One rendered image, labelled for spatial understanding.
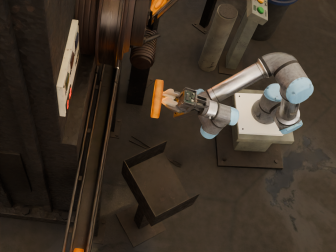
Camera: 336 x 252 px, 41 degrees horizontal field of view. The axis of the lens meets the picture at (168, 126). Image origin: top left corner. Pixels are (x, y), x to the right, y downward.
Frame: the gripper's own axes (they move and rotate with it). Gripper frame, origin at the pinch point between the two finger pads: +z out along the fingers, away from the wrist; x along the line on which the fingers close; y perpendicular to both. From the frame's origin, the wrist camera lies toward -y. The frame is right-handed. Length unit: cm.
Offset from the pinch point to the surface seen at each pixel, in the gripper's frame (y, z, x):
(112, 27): 30.9, 29.4, -0.8
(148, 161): -22.1, -6.8, 19.0
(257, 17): -12, -56, -75
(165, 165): -20.5, -14.2, 19.5
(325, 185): -52, -131, -8
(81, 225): -27, 16, 50
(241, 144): -57, -75, -21
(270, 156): -59, -97, -20
